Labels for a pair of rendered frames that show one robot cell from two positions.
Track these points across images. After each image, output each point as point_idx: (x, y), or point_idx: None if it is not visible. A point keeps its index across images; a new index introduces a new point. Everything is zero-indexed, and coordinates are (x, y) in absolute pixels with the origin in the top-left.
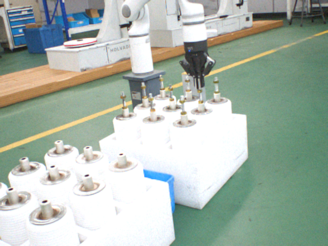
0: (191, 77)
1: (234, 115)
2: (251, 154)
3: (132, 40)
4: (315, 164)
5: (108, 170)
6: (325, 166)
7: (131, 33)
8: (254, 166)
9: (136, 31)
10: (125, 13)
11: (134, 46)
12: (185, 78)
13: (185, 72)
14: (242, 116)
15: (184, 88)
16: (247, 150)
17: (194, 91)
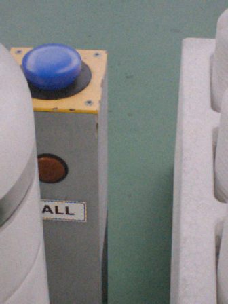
0: (104, 89)
1: (206, 58)
2: (144, 163)
3: (35, 209)
4: (153, 49)
5: None
6: (159, 36)
7: (28, 139)
8: None
9: (18, 65)
10: None
11: (43, 251)
12: (101, 121)
13: (73, 98)
14: (203, 41)
15: (100, 175)
16: (112, 178)
17: (106, 144)
